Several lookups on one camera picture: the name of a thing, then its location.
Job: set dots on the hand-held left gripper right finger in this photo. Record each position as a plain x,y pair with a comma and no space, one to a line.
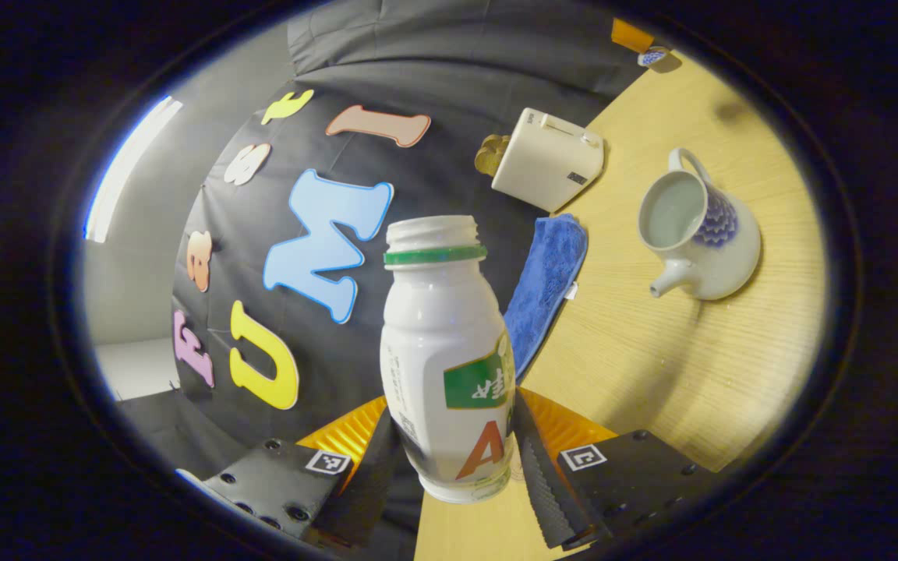
544,483

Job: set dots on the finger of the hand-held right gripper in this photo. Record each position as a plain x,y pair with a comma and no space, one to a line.
631,34

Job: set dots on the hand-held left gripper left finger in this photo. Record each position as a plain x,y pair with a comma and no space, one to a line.
363,487

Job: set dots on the white blue-patterned teacup lid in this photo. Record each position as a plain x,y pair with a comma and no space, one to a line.
653,56

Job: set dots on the white water bottle green label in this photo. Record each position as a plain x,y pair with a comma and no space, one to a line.
437,335

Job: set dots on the white blue-patterned teacup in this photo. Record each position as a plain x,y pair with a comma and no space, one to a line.
722,257

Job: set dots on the white toaster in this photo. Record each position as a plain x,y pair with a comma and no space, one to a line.
546,160

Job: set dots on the brown toast slice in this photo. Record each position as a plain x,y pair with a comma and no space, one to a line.
496,142
489,164

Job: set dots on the blue towel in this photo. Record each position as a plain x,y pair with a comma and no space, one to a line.
546,273

